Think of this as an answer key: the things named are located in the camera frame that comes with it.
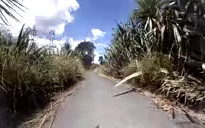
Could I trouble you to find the dark round tree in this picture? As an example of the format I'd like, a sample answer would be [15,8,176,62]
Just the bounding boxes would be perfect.
[74,40,97,68]

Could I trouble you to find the grey asphalt path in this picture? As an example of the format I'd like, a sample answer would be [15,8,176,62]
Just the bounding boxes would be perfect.
[51,69,204,128]

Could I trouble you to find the green flax bushes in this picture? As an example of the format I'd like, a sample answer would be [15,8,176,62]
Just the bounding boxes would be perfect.
[103,0,205,112]

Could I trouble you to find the dry leaf litter strip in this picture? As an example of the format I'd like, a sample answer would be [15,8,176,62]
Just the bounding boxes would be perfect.
[21,79,86,128]
[95,70,205,128]

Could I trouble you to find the tall grass and flax bushes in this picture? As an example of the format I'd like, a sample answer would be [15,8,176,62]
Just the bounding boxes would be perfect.
[0,25,88,128]

